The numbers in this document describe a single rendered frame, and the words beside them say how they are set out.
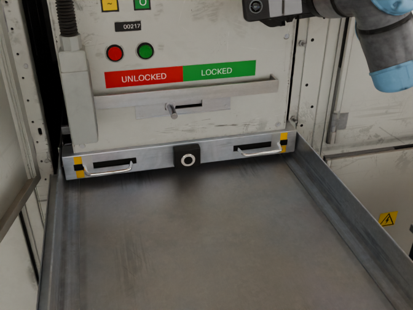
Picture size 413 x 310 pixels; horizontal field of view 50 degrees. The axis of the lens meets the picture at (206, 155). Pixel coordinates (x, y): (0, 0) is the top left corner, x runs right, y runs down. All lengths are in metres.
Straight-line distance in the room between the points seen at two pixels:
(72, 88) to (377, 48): 0.50
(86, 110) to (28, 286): 0.61
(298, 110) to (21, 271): 0.81
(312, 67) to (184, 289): 0.61
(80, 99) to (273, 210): 0.44
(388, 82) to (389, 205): 0.77
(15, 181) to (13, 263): 0.27
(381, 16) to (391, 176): 0.76
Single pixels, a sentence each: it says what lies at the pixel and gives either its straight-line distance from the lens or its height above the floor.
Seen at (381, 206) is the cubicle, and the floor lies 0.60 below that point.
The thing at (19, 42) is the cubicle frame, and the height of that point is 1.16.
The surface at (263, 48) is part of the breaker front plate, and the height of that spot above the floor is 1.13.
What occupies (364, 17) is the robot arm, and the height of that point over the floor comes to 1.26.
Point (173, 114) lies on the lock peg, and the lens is 0.92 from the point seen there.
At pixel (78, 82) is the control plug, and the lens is 0.82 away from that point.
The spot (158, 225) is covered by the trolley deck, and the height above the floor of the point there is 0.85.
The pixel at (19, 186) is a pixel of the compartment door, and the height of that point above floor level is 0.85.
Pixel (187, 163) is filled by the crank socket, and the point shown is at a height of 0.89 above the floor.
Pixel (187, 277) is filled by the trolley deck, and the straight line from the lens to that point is 0.80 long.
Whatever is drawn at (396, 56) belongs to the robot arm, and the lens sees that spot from 0.71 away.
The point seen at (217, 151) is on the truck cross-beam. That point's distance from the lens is 1.04.
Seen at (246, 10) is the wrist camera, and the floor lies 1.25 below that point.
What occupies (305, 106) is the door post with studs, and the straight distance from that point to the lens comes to 1.14.
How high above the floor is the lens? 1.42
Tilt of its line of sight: 31 degrees down
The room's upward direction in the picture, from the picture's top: straight up
